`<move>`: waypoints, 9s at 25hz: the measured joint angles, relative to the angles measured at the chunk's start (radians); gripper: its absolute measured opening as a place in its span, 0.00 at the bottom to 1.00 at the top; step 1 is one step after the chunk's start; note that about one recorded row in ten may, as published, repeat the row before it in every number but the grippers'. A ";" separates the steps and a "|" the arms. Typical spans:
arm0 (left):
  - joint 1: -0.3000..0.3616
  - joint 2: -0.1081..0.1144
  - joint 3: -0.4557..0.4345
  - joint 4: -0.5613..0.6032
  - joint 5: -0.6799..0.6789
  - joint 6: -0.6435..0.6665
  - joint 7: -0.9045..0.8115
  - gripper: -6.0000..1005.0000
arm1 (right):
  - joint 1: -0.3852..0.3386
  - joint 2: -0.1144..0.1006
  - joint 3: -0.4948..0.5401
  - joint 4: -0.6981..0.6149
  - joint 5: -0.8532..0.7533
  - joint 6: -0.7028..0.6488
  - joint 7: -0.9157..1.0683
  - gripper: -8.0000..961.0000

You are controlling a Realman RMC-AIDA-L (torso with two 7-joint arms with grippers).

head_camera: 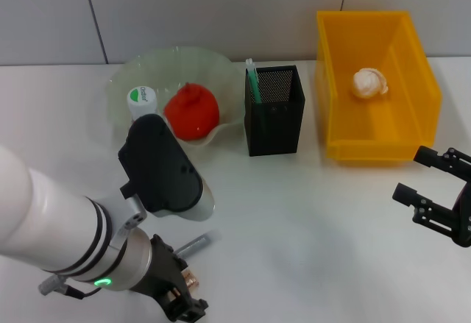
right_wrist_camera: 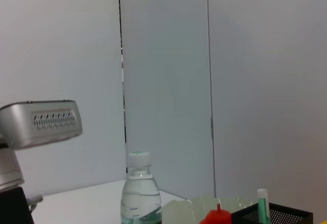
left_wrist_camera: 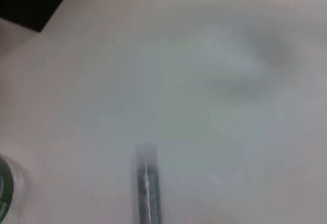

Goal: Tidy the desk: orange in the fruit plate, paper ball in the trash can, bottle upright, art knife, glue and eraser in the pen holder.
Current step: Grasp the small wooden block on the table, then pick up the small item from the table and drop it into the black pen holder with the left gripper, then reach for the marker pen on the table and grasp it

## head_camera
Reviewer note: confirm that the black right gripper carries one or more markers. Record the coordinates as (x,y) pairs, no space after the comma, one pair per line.
(464,216)

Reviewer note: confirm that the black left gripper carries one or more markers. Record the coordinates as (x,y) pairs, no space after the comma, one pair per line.
(162,271)

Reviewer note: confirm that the beige eraser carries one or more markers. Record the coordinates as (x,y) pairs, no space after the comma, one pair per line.
(192,279)

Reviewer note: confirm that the grey marker pen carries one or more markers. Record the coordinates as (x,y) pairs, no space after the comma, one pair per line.
(197,244)

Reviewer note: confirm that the white paper ball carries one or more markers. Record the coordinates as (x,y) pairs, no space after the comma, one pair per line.
(368,84)

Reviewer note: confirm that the red-orange pumpkin toy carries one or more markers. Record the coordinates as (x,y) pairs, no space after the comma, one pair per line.
(195,113)

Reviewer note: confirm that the clear green-label water bottle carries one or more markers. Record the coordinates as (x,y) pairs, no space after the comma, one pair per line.
(141,98)

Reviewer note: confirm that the green utility knife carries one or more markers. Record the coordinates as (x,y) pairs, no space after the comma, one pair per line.
(254,80)

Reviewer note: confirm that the black mesh pen holder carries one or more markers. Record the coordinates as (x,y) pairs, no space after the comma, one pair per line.
(276,131)

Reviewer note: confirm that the green glass fruit plate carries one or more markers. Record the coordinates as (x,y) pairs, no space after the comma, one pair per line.
(165,65)

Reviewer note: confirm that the yellow plastic bin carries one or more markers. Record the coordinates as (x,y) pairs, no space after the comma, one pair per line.
(404,117)

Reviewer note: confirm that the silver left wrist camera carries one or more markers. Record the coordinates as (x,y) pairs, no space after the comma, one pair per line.
(162,168)

